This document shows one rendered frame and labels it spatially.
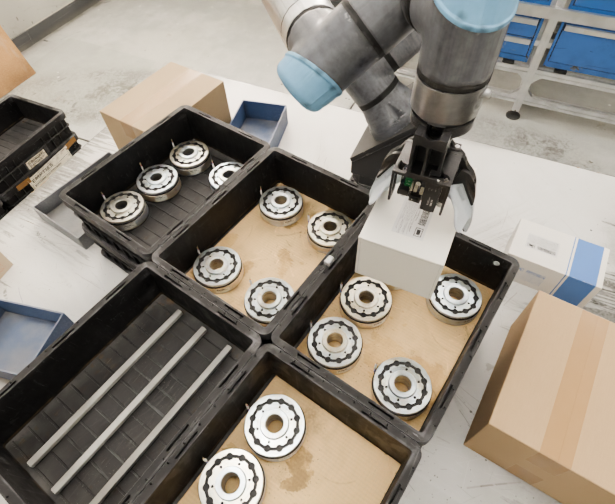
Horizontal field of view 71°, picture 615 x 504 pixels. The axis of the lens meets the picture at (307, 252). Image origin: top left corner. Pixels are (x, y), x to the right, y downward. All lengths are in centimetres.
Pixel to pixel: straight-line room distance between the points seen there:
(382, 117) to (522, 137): 172
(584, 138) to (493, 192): 160
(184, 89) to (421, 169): 101
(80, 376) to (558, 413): 85
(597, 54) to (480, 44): 227
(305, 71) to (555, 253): 79
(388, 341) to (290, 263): 27
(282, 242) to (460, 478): 59
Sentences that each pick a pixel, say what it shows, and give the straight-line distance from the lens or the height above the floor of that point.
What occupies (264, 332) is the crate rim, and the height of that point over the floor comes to 93.
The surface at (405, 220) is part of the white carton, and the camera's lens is 63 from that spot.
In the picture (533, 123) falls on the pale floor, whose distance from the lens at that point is 289.
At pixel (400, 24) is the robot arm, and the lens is 52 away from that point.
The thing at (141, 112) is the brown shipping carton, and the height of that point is 86.
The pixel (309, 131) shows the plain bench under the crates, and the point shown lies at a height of 70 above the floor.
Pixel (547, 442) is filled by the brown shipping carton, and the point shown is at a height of 86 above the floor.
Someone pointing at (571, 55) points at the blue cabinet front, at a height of 40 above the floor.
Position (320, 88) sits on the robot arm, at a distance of 52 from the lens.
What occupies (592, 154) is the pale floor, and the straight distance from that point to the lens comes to 282.
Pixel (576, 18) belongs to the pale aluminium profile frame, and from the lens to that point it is 259.
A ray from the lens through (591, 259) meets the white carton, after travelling 117.
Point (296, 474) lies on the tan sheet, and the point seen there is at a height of 83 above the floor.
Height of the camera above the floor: 161
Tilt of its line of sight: 54 degrees down
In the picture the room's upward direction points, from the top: 3 degrees counter-clockwise
